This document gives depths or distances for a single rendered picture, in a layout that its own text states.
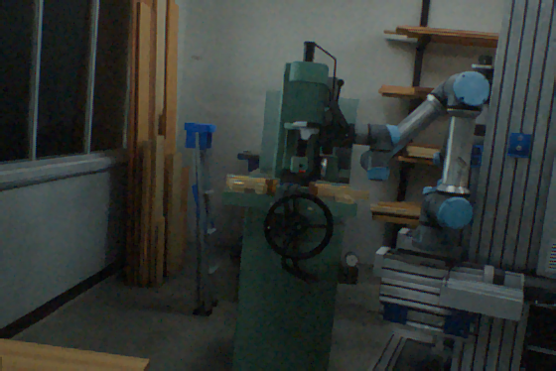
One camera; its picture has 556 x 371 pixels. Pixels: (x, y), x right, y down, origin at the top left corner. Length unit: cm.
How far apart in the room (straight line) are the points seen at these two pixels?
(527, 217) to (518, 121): 36
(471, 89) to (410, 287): 75
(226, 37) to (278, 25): 48
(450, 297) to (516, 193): 50
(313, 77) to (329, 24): 251
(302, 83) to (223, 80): 260
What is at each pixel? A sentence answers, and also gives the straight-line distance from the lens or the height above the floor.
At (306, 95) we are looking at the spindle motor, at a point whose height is 135.
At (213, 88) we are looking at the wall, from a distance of 505.
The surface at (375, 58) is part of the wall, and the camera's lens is 493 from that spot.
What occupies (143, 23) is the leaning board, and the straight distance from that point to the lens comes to 388.
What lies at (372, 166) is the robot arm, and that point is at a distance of 188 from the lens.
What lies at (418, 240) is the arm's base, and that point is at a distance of 211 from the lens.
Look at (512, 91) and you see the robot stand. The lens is 224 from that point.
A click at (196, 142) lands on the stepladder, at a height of 105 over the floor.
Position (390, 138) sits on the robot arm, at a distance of 187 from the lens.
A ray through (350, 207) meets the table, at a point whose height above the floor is 88.
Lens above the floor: 125
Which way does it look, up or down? 7 degrees down
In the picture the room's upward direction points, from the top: 6 degrees clockwise
